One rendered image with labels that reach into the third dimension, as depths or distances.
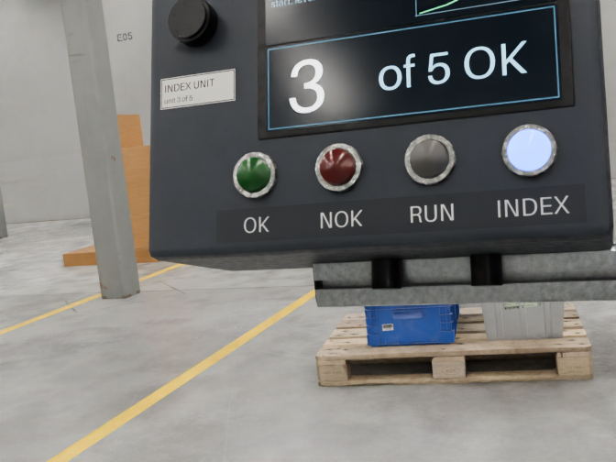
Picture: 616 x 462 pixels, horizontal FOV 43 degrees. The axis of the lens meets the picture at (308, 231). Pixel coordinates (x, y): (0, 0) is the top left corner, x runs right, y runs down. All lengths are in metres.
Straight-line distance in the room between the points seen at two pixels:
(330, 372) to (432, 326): 0.51
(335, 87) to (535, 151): 0.11
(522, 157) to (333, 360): 3.22
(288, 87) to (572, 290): 0.20
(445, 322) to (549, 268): 3.12
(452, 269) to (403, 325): 3.13
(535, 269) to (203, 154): 0.20
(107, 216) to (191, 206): 6.00
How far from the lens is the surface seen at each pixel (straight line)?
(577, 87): 0.41
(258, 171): 0.43
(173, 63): 0.49
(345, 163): 0.42
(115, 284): 6.53
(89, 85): 6.47
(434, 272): 0.48
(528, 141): 0.40
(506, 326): 3.61
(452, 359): 3.52
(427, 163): 0.40
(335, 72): 0.44
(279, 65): 0.45
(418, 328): 3.60
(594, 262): 0.47
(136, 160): 8.51
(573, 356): 3.52
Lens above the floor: 1.13
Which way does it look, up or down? 7 degrees down
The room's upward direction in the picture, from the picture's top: 6 degrees counter-clockwise
